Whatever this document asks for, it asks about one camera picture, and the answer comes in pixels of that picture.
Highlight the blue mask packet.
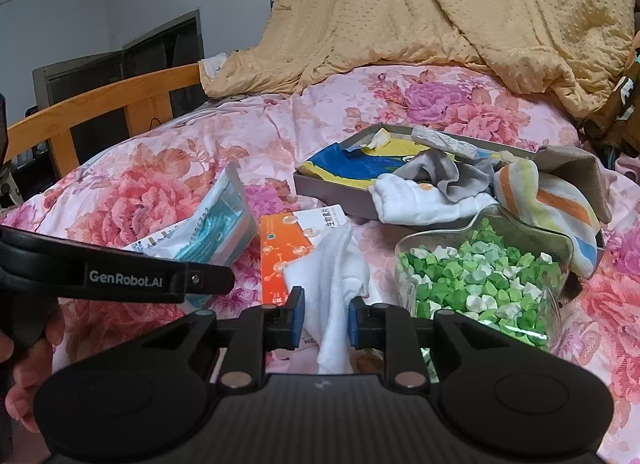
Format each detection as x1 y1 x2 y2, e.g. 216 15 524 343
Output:
126 161 257 312

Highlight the striped pastel towel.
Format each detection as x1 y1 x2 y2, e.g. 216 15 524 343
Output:
494 159 601 277

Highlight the dark cabinet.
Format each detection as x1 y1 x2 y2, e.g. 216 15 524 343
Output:
1 10 204 207

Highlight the brown multicolour garment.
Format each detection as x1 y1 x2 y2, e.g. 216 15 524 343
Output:
582 34 639 156

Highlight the person left hand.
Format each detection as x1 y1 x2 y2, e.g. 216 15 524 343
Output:
4 307 65 434

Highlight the beige drawstring pouch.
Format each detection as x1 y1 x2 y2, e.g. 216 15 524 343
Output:
533 146 612 223

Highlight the glass jar of green stars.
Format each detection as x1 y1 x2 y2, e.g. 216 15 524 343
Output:
395 205 573 352

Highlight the grey tray with cartoon lining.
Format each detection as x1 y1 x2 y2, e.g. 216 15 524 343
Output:
293 125 536 220

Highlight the wooden bed frame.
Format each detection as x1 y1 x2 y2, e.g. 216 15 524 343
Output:
6 64 200 177

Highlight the orange white medicine box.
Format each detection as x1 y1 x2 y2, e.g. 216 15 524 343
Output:
259 205 347 306

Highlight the white baby garment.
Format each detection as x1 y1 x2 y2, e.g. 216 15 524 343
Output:
368 173 498 225

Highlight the grey cloth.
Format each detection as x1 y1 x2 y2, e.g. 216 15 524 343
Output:
394 149 500 203

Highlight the white towel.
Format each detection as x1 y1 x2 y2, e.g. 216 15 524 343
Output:
283 223 370 374

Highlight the white tissue packet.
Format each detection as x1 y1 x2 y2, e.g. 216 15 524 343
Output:
411 126 480 161

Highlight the yellow dotted quilt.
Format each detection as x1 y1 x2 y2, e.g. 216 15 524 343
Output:
201 0 636 118

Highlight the pink floral bed sheet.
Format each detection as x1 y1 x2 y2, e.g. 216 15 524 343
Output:
3 65 639 463

